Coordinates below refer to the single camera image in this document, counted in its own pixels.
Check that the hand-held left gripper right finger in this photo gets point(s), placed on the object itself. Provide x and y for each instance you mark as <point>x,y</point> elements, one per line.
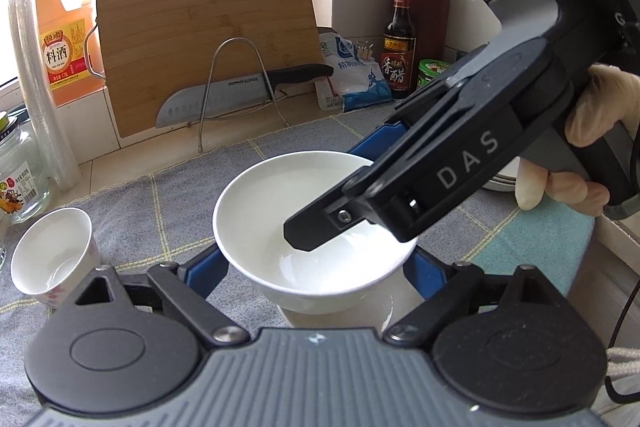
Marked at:
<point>428,274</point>

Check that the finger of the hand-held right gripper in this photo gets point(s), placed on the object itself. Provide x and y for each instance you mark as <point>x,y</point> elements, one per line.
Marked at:
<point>380,139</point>
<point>325,219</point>

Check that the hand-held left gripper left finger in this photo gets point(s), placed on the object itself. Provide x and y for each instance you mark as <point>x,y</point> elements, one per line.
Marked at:
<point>202,274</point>

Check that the white bowl pale flower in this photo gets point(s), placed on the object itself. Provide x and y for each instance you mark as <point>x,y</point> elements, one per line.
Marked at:
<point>260,227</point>

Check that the small white fruit print plate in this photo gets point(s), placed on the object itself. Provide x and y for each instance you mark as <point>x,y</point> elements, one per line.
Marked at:
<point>502,178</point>

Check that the white bowl pink flowers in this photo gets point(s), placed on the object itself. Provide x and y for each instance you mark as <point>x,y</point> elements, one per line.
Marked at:
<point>350,314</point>

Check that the large white fruit print plate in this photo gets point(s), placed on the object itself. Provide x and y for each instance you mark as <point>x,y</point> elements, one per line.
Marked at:
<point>500,188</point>

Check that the person's right hand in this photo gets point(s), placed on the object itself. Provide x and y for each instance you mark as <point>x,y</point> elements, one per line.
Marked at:
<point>600,107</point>

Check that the blue white salt bag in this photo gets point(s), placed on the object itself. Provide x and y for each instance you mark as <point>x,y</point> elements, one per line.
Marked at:
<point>355,87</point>

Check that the dark vinegar bottle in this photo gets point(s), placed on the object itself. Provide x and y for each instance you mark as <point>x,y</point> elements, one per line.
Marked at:
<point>398,72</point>

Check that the teal grey checked towel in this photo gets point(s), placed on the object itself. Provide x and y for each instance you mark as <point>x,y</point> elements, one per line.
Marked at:
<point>175,207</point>

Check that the green lid jar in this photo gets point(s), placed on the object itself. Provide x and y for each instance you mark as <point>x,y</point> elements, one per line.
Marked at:
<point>434,72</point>

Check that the dark red knife block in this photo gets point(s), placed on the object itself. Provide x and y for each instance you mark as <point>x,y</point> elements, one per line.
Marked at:
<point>430,27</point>

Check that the small white cup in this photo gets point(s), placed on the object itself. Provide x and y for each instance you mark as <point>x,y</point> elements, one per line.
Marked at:
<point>45,247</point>

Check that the glass jar with lid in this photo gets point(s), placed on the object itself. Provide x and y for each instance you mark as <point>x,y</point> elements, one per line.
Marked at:
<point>22,167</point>

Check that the bamboo cutting board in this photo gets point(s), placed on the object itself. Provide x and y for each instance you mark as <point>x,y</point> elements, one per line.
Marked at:
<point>200,7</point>

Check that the stack of plastic cups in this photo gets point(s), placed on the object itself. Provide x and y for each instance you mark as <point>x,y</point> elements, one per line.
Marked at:
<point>40,107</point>

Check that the orange cooking wine bottle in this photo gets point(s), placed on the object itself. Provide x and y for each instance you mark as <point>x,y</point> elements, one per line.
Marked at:
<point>65,57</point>

